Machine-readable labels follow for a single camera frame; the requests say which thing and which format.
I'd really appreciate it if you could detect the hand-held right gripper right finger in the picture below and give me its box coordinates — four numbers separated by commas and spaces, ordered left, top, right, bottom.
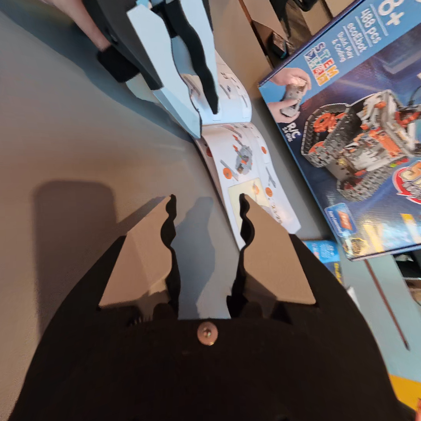
227, 193, 317, 318

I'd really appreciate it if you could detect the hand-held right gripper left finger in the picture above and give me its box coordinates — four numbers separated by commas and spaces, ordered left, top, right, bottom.
99, 194, 181, 318

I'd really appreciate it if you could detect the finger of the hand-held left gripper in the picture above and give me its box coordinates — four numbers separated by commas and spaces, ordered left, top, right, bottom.
127, 5, 202, 139
153, 0, 221, 116

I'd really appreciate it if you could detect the grey desk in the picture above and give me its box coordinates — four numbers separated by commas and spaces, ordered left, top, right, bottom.
0, 0, 412, 421

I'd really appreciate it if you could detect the person's left hand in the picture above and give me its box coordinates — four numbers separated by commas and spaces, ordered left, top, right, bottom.
41, 0, 114, 50

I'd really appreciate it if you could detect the blue cover booklet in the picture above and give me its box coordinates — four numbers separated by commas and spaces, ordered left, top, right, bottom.
303, 239, 344, 287

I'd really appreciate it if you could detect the small black blue box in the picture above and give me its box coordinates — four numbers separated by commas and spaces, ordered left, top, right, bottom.
269, 31, 292, 60

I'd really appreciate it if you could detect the white instruction booklet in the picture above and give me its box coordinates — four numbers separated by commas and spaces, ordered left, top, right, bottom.
179, 49, 301, 250

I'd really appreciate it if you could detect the thin brown rod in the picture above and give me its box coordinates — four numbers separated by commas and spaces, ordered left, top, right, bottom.
363, 259, 412, 351

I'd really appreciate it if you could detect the blue robot kit box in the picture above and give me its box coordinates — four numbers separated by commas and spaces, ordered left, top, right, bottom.
258, 0, 421, 262

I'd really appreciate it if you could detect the yellow box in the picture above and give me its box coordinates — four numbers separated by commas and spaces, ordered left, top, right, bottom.
387, 374, 421, 421

